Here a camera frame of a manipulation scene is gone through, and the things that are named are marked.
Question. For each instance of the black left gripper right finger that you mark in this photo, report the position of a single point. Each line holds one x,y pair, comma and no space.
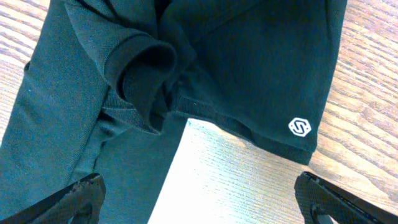
323,202

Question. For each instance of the black garment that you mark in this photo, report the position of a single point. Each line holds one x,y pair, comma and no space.
111,84

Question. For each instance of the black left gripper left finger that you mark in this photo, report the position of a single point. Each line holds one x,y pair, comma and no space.
78,203

